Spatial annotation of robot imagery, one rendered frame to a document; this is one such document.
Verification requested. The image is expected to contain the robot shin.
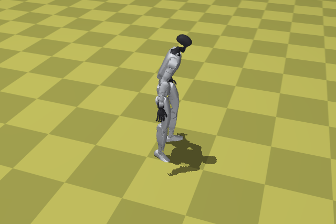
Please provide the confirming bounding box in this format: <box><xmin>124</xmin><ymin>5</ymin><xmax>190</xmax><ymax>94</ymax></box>
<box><xmin>156</xmin><ymin>125</ymin><xmax>168</xmax><ymax>155</ymax></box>
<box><xmin>168</xmin><ymin>114</ymin><xmax>177</xmax><ymax>138</ymax></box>

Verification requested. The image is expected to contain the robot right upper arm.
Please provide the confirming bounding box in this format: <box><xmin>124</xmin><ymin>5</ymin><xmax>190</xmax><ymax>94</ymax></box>
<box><xmin>160</xmin><ymin>58</ymin><xmax>177</xmax><ymax>86</ymax></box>

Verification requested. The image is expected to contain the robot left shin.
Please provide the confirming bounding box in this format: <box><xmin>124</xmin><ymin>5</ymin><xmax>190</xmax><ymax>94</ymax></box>
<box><xmin>168</xmin><ymin>114</ymin><xmax>177</xmax><ymax>138</ymax></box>

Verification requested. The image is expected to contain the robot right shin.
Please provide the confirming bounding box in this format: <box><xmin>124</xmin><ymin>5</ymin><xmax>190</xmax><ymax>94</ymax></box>
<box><xmin>156</xmin><ymin>125</ymin><xmax>168</xmax><ymax>155</ymax></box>

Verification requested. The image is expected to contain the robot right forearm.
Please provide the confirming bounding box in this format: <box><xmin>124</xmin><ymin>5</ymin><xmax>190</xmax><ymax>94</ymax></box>
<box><xmin>157</xmin><ymin>82</ymin><xmax>168</xmax><ymax>107</ymax></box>

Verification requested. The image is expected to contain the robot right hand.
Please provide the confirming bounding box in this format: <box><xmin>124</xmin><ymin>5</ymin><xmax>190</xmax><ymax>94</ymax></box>
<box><xmin>156</xmin><ymin>102</ymin><xmax>167</xmax><ymax>122</ymax></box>

